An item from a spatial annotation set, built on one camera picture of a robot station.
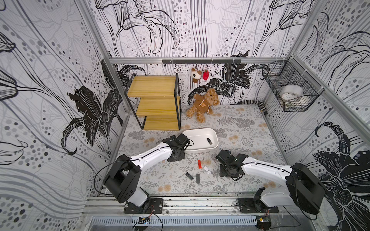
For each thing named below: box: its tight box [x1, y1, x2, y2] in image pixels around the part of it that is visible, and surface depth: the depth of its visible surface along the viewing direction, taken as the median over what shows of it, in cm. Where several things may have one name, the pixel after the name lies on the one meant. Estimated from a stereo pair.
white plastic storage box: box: [182, 128, 219, 154], surface depth 100 cm
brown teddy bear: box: [185, 88, 220, 124], surface depth 110 cm
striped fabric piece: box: [236, 100, 268, 116], surface depth 121 cm
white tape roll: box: [279, 84, 304, 102], surface depth 74 cm
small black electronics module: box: [255, 215, 272, 231], surface depth 72 cm
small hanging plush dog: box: [191, 67, 202, 84], surface depth 95 cm
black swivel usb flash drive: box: [185, 171, 195, 181], surface depth 85 cm
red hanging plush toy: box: [202, 70, 210, 81], surface depth 96 cm
